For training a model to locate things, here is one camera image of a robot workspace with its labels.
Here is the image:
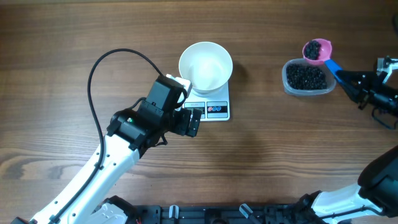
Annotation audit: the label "pink scoop blue handle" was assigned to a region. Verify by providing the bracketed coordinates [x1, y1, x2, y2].
[302, 39, 342, 83]

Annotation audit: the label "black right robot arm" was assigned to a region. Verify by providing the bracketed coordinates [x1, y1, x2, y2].
[291, 69, 397, 223]

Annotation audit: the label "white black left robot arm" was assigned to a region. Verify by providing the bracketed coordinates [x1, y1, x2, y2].
[30, 75, 201, 223]

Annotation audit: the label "white digital kitchen scale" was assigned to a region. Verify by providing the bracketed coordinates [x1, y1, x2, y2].
[182, 83, 231, 122]

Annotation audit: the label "white round bowl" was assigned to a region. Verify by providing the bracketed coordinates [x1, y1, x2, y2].
[178, 42, 233, 95]

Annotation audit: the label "clear plastic container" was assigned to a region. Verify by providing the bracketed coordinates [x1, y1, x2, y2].
[282, 58, 336, 96]

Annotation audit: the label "black beans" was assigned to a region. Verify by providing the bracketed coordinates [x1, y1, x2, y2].
[285, 39, 328, 91]

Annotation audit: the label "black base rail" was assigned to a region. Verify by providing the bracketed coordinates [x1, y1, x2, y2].
[131, 204, 324, 224]

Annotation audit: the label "black left camera cable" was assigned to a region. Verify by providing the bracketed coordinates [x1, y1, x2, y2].
[46, 48, 164, 224]

